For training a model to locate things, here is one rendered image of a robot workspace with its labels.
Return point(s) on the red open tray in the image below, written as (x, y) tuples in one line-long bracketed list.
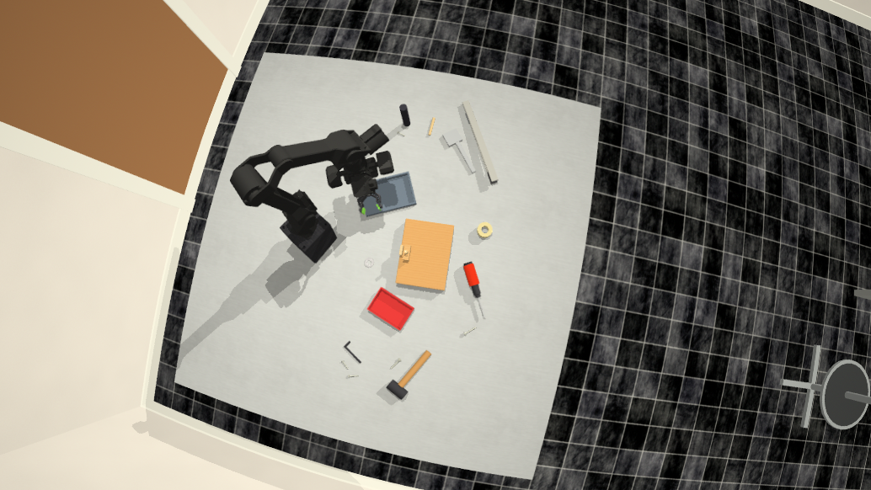
[(390, 308)]

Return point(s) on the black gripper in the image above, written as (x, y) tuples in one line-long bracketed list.
[(384, 163)]

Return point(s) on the light wooden board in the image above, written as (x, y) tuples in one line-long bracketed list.
[(429, 256)]

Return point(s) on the tan short cylinder with hole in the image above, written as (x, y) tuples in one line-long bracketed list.
[(488, 226)]

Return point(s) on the red screwdriver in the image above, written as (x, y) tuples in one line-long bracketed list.
[(473, 282)]

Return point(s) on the black mallet with wooden handle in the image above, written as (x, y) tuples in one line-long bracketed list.
[(397, 388)]

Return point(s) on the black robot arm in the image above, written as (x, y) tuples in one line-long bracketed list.
[(338, 147)]

